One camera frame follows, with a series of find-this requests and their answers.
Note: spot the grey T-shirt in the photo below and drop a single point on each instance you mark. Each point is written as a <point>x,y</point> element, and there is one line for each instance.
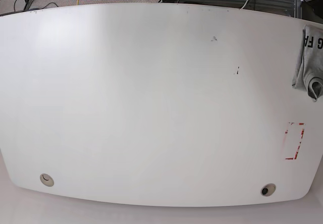
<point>308,71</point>

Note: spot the red tape rectangle marker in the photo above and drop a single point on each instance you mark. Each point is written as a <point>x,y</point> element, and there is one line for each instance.
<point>292,140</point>

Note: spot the right table grommet hole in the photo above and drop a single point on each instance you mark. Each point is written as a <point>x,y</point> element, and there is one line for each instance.
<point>268,190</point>

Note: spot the table grommet hole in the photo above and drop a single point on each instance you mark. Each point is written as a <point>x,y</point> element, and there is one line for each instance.
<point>47,180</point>
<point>268,190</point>

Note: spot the left table grommet hole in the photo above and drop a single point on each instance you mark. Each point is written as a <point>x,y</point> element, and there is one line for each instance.
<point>47,180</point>

